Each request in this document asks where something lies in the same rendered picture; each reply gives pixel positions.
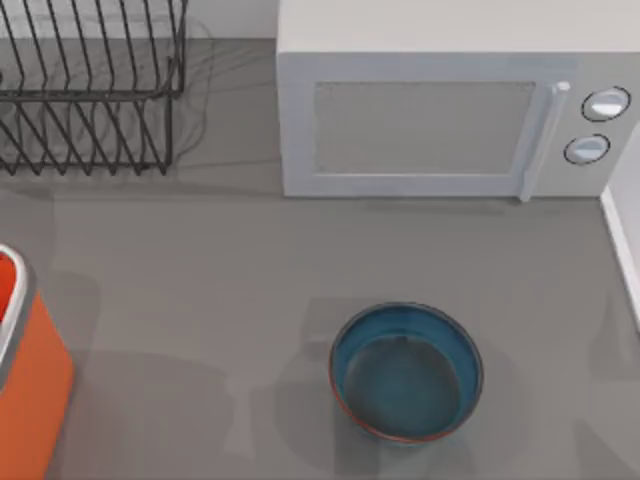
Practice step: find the microwave oven door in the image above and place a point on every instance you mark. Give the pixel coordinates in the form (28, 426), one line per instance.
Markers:
(300, 125)

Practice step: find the blue bowl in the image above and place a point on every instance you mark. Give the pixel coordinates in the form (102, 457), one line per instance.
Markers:
(405, 375)

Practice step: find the small microwave knob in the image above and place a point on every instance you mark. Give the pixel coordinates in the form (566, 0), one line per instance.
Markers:
(587, 149)

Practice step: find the large microwave knob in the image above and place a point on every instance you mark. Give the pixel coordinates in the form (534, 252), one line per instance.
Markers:
(605, 103)

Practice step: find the orange bin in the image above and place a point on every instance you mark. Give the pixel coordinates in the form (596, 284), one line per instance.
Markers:
(35, 380)

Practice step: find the pale microwave oven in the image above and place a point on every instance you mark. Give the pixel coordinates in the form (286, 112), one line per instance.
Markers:
(575, 30)

